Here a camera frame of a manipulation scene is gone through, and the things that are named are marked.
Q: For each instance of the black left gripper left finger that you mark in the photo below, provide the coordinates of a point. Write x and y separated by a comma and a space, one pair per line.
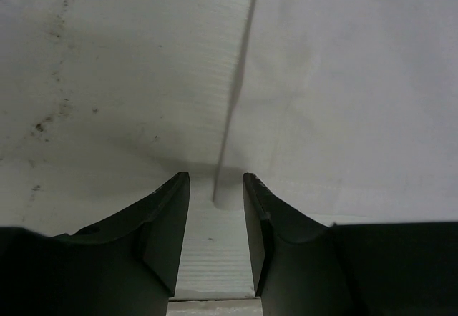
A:
125, 264

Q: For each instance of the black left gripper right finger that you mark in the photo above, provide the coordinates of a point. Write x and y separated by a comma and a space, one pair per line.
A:
302, 267

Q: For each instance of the white tank top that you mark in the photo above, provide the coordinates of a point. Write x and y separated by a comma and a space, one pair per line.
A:
347, 109

